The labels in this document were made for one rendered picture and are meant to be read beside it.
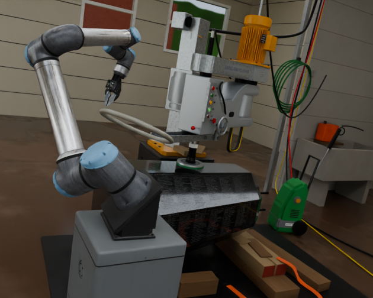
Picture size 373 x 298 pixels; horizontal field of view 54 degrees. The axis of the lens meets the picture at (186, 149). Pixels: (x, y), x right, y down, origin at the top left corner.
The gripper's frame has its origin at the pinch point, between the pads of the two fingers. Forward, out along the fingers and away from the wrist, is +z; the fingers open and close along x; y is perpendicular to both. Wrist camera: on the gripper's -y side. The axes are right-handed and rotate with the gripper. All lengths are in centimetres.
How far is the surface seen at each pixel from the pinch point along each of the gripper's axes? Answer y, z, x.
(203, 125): -39, -18, 59
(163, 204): -32, 45, 55
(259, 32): -68, -114, 72
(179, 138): -29, -1, 48
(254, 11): -698, -485, 52
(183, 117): -46, -19, 43
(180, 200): -40, 38, 64
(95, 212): 46, 57, 29
